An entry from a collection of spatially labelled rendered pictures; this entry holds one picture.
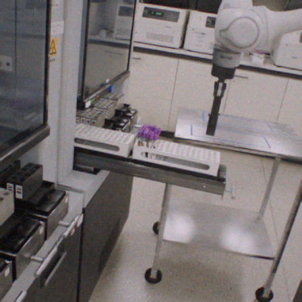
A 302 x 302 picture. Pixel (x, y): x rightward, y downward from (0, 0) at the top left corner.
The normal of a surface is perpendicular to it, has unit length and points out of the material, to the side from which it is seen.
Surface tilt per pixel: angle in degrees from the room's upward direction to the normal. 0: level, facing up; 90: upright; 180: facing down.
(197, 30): 90
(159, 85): 90
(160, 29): 90
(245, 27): 93
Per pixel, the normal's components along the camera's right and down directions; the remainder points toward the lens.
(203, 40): -0.19, 0.36
